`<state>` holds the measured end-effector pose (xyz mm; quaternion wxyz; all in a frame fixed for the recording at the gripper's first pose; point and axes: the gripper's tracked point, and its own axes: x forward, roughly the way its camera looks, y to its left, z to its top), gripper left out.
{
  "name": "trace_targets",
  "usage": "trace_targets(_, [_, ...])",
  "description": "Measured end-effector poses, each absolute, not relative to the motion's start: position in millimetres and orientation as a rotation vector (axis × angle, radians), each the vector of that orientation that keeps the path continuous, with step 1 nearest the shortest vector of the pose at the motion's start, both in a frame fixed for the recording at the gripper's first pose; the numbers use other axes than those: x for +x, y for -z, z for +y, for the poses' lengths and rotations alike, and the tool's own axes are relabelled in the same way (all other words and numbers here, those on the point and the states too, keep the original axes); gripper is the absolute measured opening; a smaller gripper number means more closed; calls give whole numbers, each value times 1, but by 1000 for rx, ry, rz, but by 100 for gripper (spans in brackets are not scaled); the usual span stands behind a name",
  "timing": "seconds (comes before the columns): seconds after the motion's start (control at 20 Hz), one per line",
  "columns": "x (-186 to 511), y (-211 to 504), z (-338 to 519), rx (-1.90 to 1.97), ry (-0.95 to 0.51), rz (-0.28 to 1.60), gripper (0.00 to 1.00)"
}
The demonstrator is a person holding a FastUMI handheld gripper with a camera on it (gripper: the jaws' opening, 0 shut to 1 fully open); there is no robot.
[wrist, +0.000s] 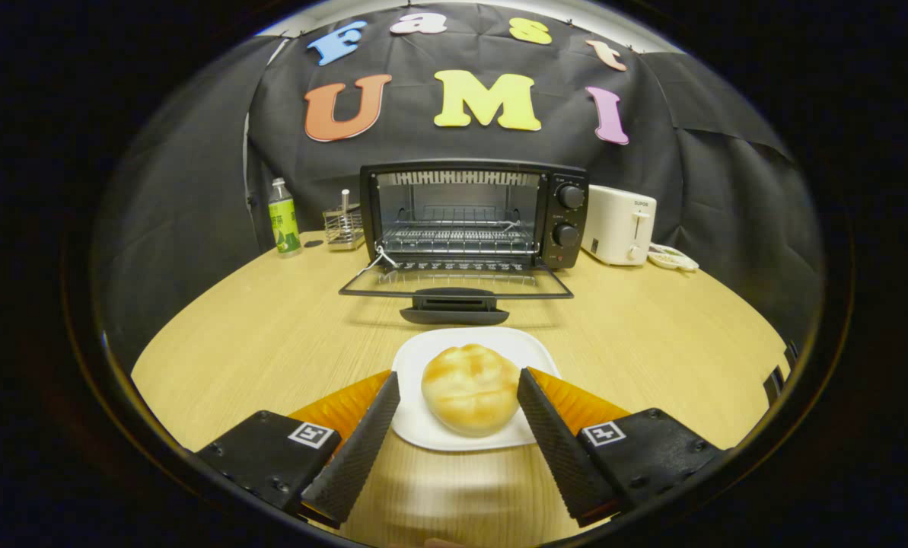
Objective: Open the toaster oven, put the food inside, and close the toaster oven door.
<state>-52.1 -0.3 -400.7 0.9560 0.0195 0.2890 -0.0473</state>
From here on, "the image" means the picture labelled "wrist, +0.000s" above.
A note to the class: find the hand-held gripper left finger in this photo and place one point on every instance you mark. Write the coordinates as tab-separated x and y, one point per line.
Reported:
362	449

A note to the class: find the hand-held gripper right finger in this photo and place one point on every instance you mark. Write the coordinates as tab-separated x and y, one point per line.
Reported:
556	449

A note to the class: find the golden bread roll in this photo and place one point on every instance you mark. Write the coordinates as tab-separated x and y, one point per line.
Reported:
469	388

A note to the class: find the black toaster oven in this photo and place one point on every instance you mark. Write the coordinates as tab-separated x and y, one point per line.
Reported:
569	217

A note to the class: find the white pop-up toaster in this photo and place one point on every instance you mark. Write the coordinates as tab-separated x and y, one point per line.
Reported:
613	224

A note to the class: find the white square plate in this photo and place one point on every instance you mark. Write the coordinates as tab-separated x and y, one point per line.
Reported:
461	339

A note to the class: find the white divided snack dish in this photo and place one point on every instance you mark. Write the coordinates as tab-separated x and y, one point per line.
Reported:
670	259

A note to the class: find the black chair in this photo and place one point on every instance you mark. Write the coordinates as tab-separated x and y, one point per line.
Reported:
772	384

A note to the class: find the green label drink bottle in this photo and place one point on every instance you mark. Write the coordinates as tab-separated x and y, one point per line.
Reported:
285	224

